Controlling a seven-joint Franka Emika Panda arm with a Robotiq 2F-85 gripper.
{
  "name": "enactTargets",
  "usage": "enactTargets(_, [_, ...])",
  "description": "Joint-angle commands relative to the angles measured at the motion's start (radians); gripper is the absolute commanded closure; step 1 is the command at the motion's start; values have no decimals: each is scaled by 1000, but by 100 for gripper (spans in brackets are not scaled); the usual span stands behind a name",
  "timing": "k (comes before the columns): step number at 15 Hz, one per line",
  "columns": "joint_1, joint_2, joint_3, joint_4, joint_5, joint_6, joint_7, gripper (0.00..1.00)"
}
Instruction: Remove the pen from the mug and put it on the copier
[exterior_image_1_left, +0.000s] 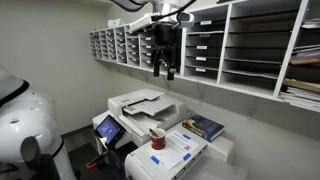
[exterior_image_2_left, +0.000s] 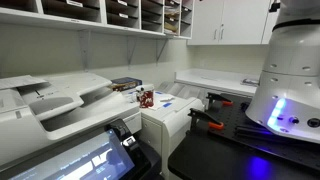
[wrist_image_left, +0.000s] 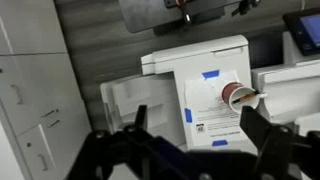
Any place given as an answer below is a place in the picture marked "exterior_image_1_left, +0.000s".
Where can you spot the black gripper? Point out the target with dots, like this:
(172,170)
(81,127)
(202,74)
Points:
(165,35)

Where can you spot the brown pen silver clicker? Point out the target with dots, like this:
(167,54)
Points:
(154,132)

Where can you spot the white office copier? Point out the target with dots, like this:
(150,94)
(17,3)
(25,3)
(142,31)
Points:
(146,110)

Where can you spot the red ceramic mug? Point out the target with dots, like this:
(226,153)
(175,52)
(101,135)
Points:
(158,141)

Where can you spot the copier touchscreen panel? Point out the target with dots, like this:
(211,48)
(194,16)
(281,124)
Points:
(108,130)

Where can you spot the white shelf label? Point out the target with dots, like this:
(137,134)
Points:
(206,22)
(200,70)
(202,47)
(201,58)

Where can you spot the small white box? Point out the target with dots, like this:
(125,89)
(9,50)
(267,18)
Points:
(115,23)

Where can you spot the blue tape strip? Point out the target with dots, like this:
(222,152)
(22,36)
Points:
(187,156)
(155,160)
(186,136)

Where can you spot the blue hardcover book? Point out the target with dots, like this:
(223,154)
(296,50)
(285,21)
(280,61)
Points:
(205,128)

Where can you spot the white printed paper sheet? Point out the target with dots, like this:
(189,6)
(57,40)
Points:
(175,146)

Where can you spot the white mail sorter shelving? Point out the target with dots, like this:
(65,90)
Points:
(253,43)

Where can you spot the stack of papers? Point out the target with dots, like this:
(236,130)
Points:
(301,95)

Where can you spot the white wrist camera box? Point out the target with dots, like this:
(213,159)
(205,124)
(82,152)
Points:
(144,22)

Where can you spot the black stand frame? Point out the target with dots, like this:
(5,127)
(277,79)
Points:
(100,163)

